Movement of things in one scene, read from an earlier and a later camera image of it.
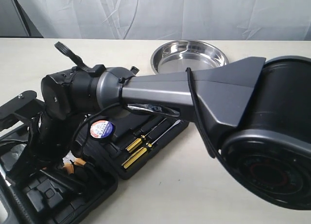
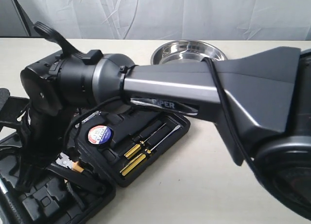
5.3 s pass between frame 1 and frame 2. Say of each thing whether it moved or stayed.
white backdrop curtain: stayed
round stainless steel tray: stayed
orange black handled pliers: moved
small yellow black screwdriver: moved
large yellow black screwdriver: moved
